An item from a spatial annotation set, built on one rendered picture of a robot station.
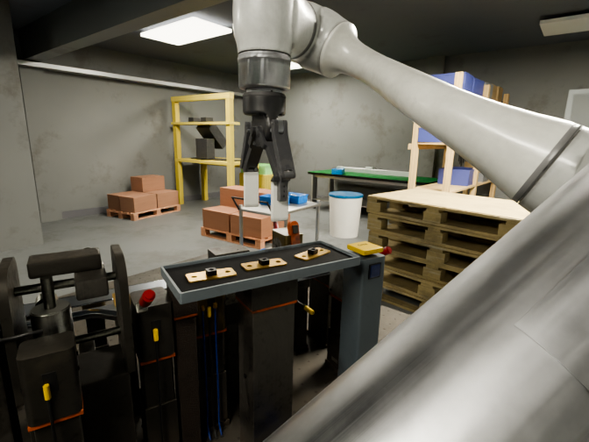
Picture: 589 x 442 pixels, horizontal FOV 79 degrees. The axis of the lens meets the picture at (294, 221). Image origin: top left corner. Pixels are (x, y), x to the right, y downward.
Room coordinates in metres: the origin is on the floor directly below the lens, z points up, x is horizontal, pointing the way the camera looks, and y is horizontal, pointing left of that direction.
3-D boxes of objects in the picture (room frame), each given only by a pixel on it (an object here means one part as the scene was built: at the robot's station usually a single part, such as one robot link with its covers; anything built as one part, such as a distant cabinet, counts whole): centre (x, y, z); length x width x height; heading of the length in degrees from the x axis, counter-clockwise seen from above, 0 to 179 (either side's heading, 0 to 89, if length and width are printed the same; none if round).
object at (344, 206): (5.18, -0.75, 0.31); 0.51 x 0.51 x 0.62
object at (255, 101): (0.65, 0.06, 1.43); 0.08 x 0.07 x 0.09; 28
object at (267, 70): (0.65, 0.06, 1.50); 0.09 x 0.09 x 0.06
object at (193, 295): (0.66, 0.05, 1.16); 0.37 x 0.14 x 0.02; 122
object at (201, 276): (0.59, 0.15, 1.17); 0.08 x 0.04 x 0.01; 118
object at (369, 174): (6.72, -1.43, 0.44); 2.43 x 0.97 x 0.88; 52
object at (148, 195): (6.39, 2.74, 0.33); 1.16 x 0.89 x 0.65; 142
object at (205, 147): (7.44, 1.42, 1.07); 1.66 x 1.51 x 2.15; 52
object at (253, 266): (0.65, 0.06, 1.17); 0.08 x 0.04 x 0.01; 118
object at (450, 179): (5.11, -2.32, 1.11); 2.39 x 0.65 x 2.21; 142
